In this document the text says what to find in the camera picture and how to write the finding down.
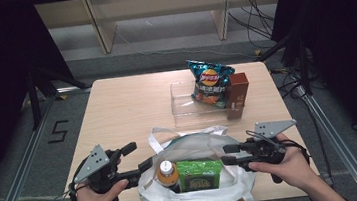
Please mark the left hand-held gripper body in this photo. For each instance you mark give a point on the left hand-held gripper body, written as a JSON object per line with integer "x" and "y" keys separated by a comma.
{"x": 92, "y": 163}

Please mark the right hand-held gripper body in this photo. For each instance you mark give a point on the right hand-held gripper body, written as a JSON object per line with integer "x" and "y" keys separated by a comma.
{"x": 270, "y": 128}

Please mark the orange drink bottle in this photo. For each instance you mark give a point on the orange drink bottle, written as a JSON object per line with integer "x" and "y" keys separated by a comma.
{"x": 167, "y": 175}

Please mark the green snack packet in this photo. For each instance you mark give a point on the green snack packet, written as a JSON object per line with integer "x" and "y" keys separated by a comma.
{"x": 201, "y": 175}

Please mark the brown carton box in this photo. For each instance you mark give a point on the brown carton box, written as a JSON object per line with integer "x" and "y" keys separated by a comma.
{"x": 237, "y": 91}

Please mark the white tote bag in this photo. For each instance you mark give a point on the white tote bag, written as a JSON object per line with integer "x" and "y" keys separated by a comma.
{"x": 197, "y": 199}

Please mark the clear plastic bin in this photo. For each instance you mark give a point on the clear plastic bin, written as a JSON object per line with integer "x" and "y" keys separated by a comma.
{"x": 184, "y": 108}

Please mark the blue chip bag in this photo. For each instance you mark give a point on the blue chip bag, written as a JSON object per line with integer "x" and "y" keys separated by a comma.
{"x": 211, "y": 80}

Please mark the person's right hand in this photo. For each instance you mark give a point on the person's right hand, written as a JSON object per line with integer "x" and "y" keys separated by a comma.
{"x": 294, "y": 168}

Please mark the black metal stand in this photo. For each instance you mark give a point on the black metal stand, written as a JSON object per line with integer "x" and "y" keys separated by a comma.
{"x": 302, "y": 64}
{"x": 34, "y": 99}

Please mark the wooden shelf unit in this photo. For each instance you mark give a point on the wooden shelf unit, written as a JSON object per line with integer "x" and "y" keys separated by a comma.
{"x": 156, "y": 2}

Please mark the aluminium floor rail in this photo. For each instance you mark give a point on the aluminium floor rail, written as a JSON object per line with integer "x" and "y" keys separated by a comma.
{"x": 17, "y": 184}
{"x": 350, "y": 159}

